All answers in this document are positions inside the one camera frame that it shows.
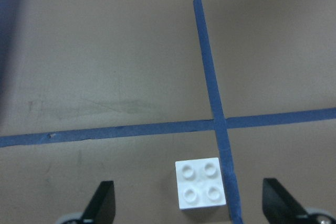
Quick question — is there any white block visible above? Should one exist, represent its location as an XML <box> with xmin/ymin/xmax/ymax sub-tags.
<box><xmin>175</xmin><ymin>157</ymin><xmax>226</xmax><ymax>210</ymax></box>

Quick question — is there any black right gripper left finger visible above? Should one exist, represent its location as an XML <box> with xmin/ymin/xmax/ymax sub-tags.
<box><xmin>81</xmin><ymin>180</ymin><xmax>116</xmax><ymax>224</ymax></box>

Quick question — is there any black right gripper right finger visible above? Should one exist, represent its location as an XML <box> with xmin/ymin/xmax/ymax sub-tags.
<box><xmin>262</xmin><ymin>178</ymin><xmax>309</xmax><ymax>223</ymax></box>

